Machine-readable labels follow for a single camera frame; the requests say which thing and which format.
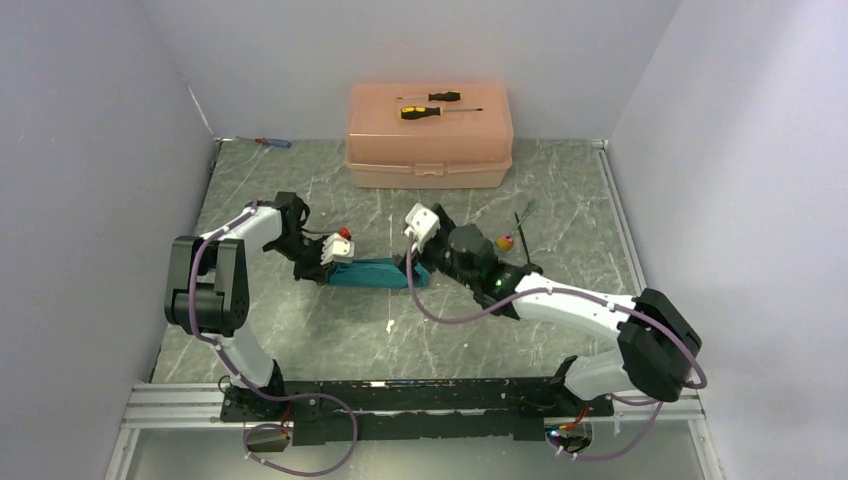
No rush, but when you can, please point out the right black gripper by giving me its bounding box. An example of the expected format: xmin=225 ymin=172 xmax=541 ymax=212
xmin=393 ymin=218 xmax=479 ymax=291

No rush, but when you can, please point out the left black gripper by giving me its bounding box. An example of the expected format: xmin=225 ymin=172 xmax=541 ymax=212
xmin=268 ymin=232 xmax=336 ymax=284

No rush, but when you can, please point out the teal cloth napkin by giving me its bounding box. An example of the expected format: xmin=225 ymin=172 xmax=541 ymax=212
xmin=328 ymin=257 xmax=408 ymax=290

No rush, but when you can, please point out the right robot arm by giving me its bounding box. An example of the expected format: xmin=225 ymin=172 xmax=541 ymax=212
xmin=398 ymin=203 xmax=707 ymax=415

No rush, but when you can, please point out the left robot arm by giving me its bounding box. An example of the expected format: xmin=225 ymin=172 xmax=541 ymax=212
xmin=164 ymin=192 xmax=353 ymax=420

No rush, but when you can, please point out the black spoon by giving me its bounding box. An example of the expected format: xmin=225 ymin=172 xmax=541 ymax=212
xmin=514 ymin=212 xmax=544 ymax=274

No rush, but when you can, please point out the red-blue screwdriver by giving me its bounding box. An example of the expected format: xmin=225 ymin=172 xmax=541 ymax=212
xmin=235 ymin=136 xmax=292 ymax=149

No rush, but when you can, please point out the pink plastic toolbox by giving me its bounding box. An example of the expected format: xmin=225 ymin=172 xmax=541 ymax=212
xmin=345 ymin=82 xmax=514 ymax=189

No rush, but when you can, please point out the large yellow-black screwdriver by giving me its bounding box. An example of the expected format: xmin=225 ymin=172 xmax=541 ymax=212
xmin=399 ymin=106 xmax=483 ymax=121

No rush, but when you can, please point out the small yellow-black screwdriver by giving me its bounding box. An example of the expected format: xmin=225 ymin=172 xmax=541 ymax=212
xmin=397 ymin=91 xmax=462 ymax=103

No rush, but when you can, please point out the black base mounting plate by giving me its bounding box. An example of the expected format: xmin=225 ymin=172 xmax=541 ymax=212
xmin=220 ymin=377 xmax=614 ymax=446

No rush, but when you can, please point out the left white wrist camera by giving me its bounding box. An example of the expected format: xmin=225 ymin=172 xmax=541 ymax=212
xmin=321 ymin=227 xmax=355 ymax=265

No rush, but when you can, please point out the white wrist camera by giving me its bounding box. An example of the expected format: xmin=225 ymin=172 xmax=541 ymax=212
xmin=404 ymin=203 xmax=440 ymax=246
xmin=321 ymin=227 xmax=355 ymax=265

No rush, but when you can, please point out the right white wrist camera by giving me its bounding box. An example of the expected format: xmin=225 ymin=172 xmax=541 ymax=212
xmin=404 ymin=203 xmax=440 ymax=246

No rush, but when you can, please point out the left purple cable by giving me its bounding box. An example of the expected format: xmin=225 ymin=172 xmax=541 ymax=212
xmin=188 ymin=200 xmax=359 ymax=477

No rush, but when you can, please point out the aluminium frame rail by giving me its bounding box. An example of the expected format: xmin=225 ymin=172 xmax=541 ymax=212
xmin=106 ymin=383 xmax=725 ymax=479

